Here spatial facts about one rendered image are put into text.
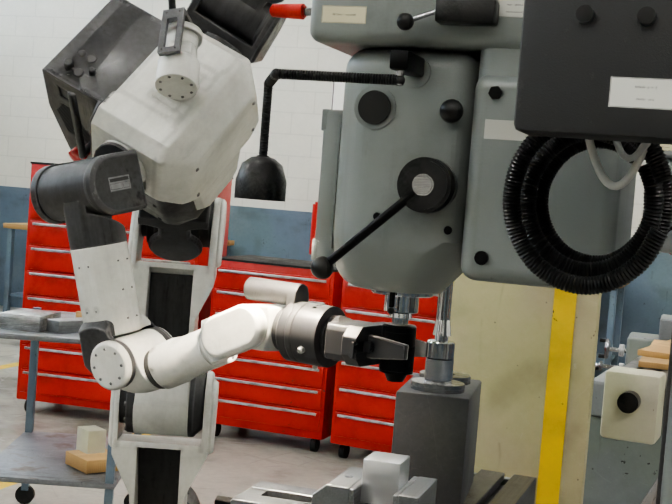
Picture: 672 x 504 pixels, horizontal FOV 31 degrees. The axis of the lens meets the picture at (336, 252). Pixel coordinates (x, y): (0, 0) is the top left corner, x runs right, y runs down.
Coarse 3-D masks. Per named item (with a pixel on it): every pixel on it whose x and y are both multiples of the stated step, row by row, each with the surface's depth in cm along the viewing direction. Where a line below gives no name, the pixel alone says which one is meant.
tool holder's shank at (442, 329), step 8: (448, 288) 202; (440, 296) 202; (448, 296) 202; (440, 304) 202; (448, 304) 202; (440, 312) 202; (448, 312) 202; (440, 320) 202; (448, 320) 202; (440, 328) 202; (448, 328) 202; (440, 336) 202; (448, 336) 203
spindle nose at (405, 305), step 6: (384, 300) 168; (396, 300) 166; (402, 300) 166; (408, 300) 166; (414, 300) 166; (384, 306) 168; (396, 306) 166; (402, 306) 166; (408, 306) 166; (414, 306) 166; (396, 312) 166; (402, 312) 166; (408, 312) 166; (414, 312) 167
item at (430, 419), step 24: (408, 384) 206; (432, 384) 200; (456, 384) 202; (480, 384) 216; (408, 408) 199; (432, 408) 198; (456, 408) 197; (408, 432) 199; (432, 432) 198; (456, 432) 197; (432, 456) 198; (456, 456) 197; (408, 480) 199; (456, 480) 197
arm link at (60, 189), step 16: (48, 176) 194; (64, 176) 191; (80, 176) 189; (48, 192) 193; (64, 192) 191; (80, 192) 189; (48, 208) 194; (64, 208) 192; (80, 208) 190; (80, 224) 190; (96, 224) 190; (112, 224) 191; (80, 240) 190; (96, 240) 190; (112, 240) 191
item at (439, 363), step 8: (432, 352) 202; (440, 352) 201; (448, 352) 201; (432, 360) 202; (440, 360) 201; (448, 360) 202; (432, 368) 202; (440, 368) 201; (448, 368) 202; (424, 376) 203; (432, 376) 202; (440, 376) 201; (448, 376) 202
